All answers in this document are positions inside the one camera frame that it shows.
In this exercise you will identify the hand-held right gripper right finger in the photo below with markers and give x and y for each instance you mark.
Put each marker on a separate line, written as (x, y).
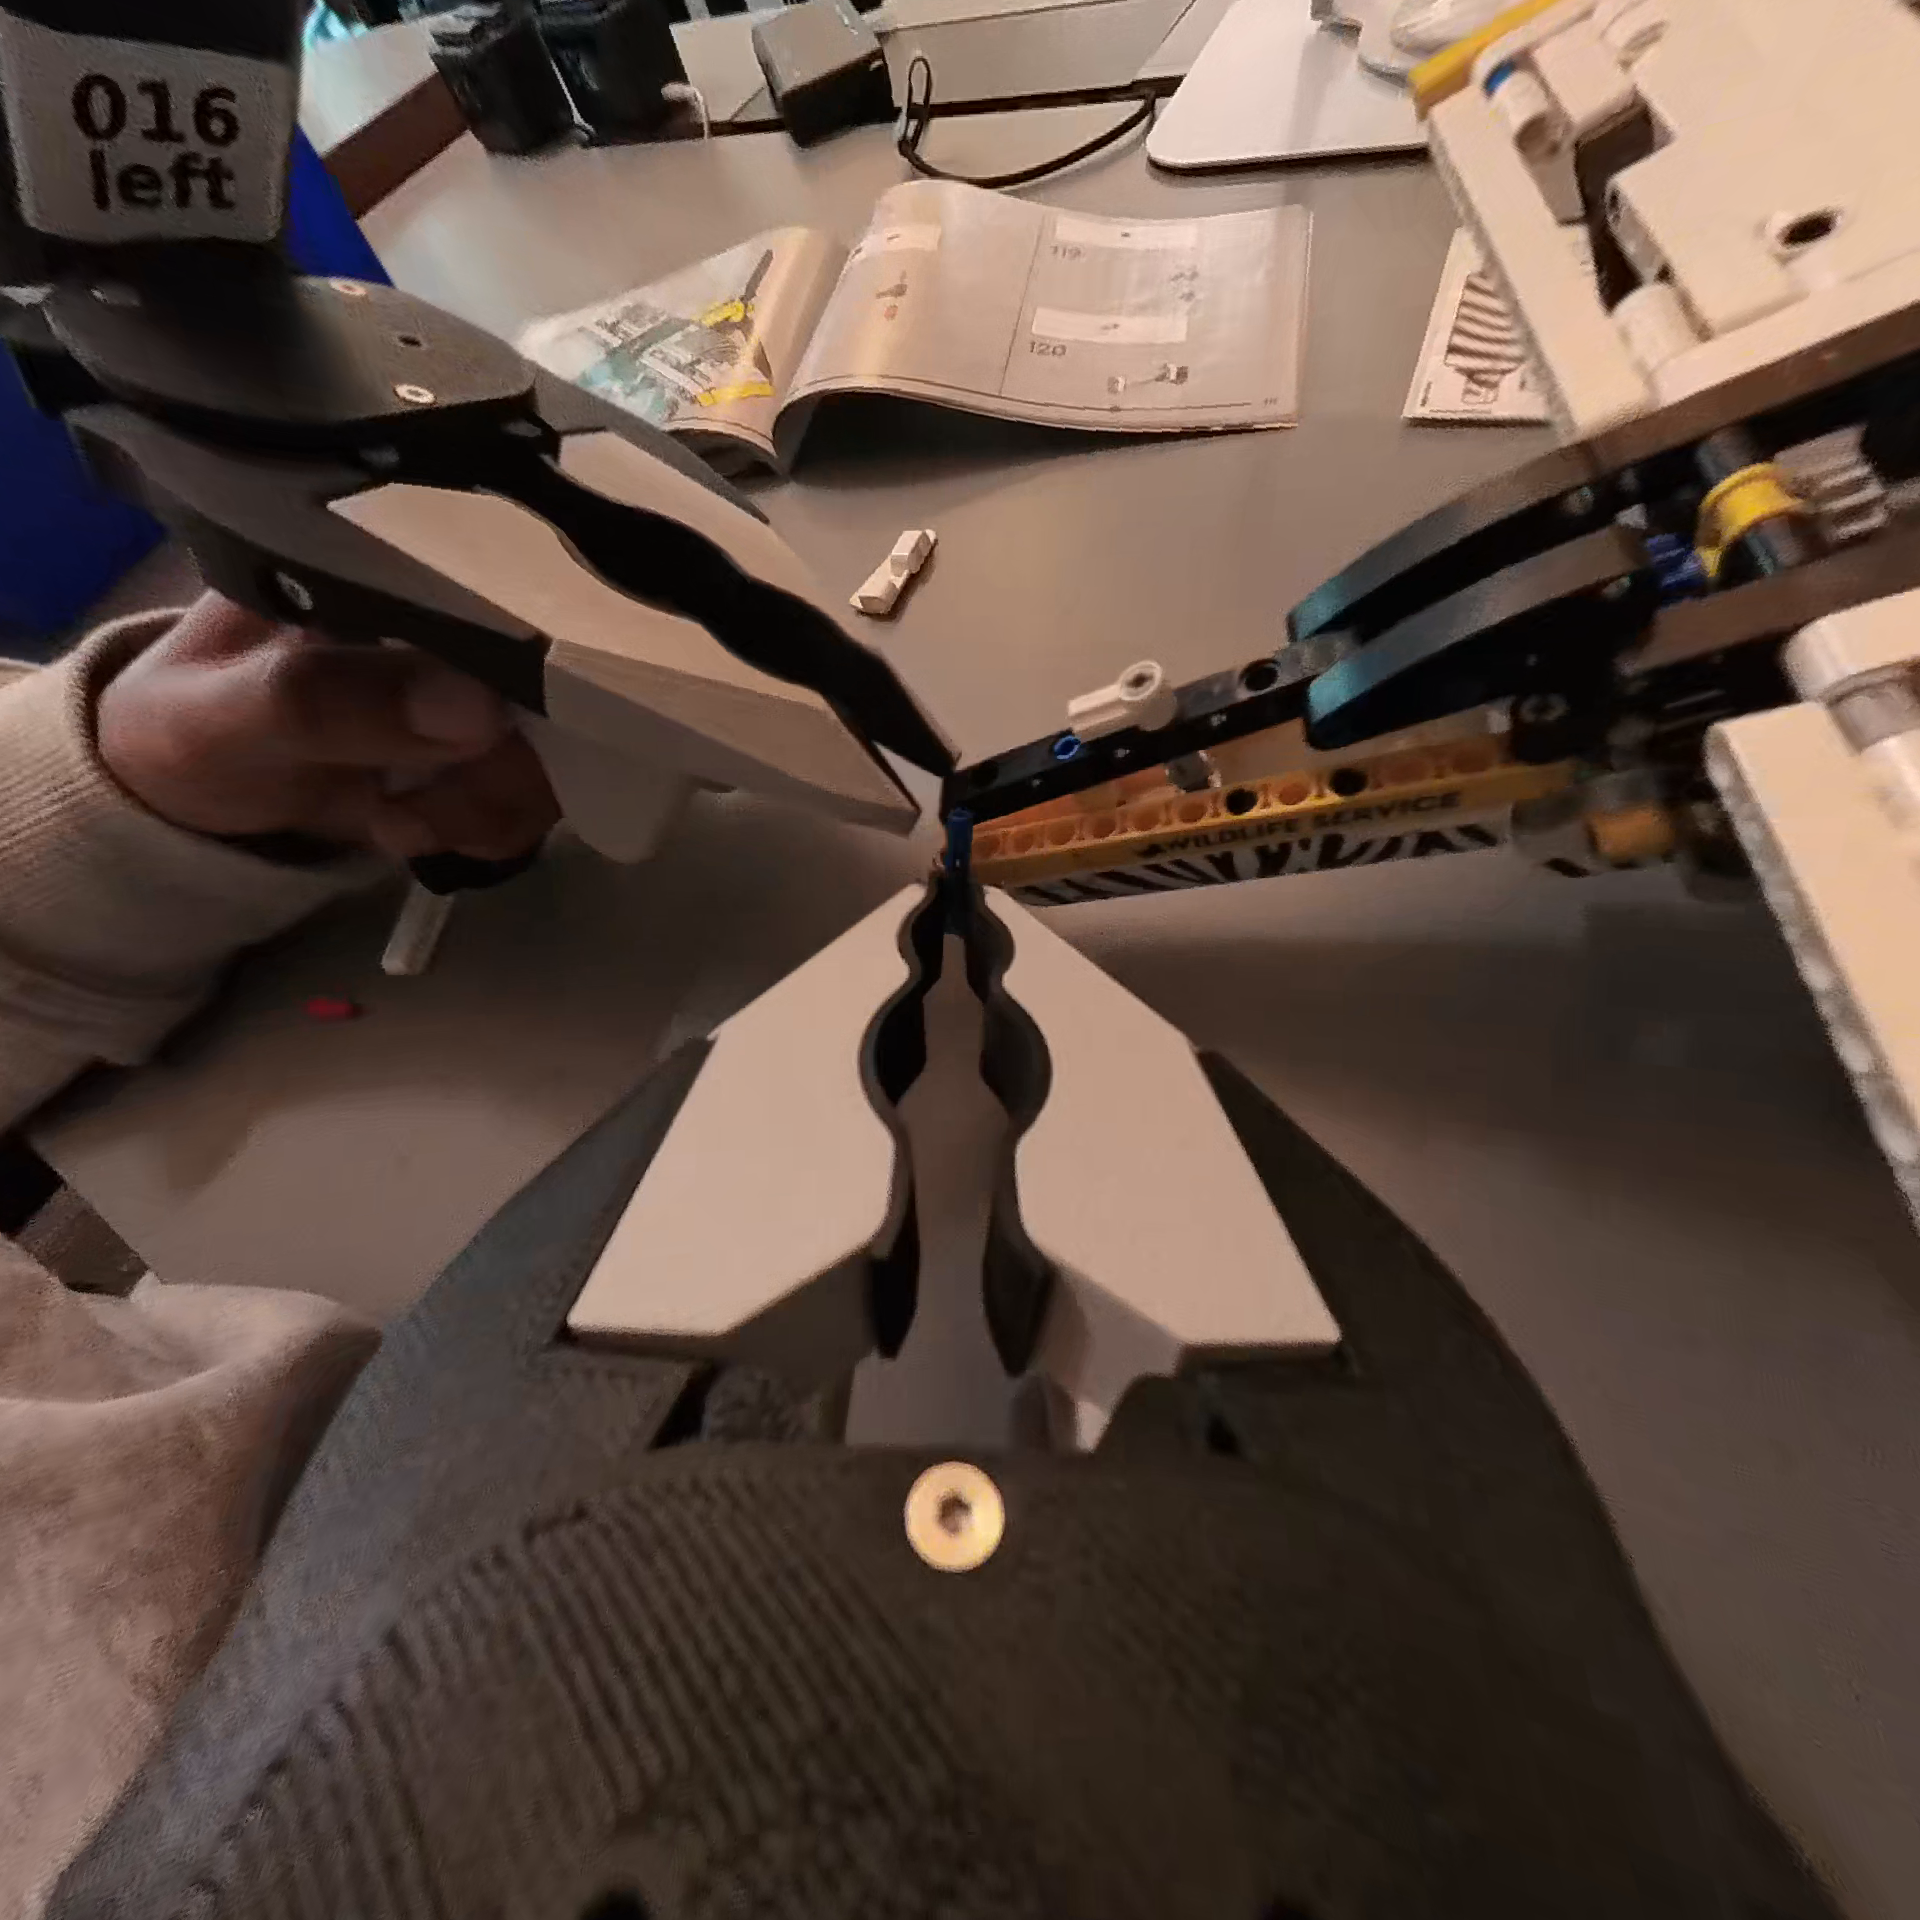
(1171, 1199)

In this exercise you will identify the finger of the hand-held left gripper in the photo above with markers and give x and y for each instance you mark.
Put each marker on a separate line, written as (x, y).
(676, 529)
(659, 675)

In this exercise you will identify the white flat lego beam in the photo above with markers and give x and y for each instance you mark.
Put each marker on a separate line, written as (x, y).
(421, 931)

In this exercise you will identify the blue lego pin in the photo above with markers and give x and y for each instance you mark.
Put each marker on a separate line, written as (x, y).
(957, 855)

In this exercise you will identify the black battery chargers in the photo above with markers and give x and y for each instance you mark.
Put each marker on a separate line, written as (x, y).
(514, 73)

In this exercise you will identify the person's left hand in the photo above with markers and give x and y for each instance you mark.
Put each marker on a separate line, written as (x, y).
(301, 732)

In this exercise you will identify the person's left forearm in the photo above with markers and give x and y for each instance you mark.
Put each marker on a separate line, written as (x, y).
(90, 931)

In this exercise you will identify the white yellow lego plane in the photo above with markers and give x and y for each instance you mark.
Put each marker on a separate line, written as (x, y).
(1723, 377)

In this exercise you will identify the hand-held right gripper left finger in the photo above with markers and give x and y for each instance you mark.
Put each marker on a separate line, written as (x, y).
(751, 1184)

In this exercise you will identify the grey closed laptop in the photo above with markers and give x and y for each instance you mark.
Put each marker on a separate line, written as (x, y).
(1025, 38)

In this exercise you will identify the black power adapter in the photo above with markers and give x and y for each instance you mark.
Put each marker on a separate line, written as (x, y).
(814, 69)

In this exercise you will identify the zebra striped sticker sheet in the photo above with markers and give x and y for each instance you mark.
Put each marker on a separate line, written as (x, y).
(1479, 344)

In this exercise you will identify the open instruction booklet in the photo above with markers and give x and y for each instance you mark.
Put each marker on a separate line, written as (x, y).
(1046, 315)

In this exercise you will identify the white lego panel piece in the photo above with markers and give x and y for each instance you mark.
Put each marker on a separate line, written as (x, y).
(895, 574)

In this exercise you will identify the person's grey hoodie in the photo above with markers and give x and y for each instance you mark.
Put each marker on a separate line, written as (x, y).
(134, 1571)

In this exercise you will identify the blue plastic bin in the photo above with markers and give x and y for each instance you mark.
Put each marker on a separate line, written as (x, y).
(63, 510)

